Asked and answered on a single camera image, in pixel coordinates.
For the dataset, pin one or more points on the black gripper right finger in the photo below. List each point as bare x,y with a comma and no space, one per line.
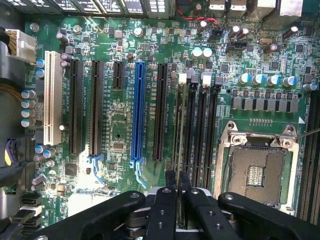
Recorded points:
207,217

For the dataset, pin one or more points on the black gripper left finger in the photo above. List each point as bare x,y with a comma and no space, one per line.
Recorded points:
161,215

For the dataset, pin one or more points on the RAM slot with black latch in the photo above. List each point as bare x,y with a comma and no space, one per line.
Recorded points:
191,120
212,125

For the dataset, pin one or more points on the RAM slot with white latch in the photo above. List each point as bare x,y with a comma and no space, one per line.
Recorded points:
203,120

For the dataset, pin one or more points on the long black expansion slot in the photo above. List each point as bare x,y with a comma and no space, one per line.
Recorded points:
75,107
160,112
96,107

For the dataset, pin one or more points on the blue expansion slot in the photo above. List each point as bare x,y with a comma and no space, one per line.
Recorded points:
138,110

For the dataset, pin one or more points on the RAM memory stick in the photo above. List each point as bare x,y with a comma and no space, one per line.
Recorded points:
182,78

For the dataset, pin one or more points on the short black expansion slot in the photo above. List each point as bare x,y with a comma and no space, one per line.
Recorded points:
118,76

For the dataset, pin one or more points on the white PCI expansion slot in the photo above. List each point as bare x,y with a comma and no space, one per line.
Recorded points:
52,100

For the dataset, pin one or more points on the silver CPU socket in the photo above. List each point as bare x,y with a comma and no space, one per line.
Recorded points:
257,165

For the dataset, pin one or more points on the green motherboard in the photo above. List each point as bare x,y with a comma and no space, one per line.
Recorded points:
120,120

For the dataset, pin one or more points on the row of grey chokes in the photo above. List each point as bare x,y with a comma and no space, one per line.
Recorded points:
265,104

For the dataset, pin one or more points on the black SATA port stack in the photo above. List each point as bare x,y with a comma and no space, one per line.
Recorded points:
31,210

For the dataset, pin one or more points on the metal locking lever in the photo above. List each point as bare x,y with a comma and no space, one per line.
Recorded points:
310,132

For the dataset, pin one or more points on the silver blue capacitor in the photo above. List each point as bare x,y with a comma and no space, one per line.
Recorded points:
28,122
207,53
28,113
244,78
28,103
196,53
257,79
310,86
273,80
28,94
289,81

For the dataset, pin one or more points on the silver mounting screw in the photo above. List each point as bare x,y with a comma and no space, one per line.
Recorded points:
34,27
138,31

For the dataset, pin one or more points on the silver rear port block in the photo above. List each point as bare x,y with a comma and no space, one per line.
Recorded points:
255,8

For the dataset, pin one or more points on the white power connector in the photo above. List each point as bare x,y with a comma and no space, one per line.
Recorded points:
25,46

